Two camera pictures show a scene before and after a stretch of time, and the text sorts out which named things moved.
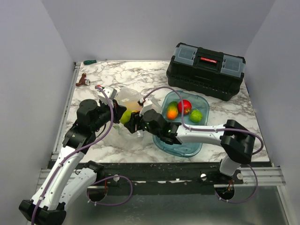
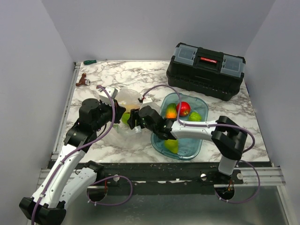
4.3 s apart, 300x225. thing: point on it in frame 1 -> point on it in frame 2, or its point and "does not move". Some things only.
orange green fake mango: x=172 y=110 does not move
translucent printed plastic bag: x=130 y=98 does not move
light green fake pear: x=125 y=117 -> x=172 y=145
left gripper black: x=119 y=110 does not move
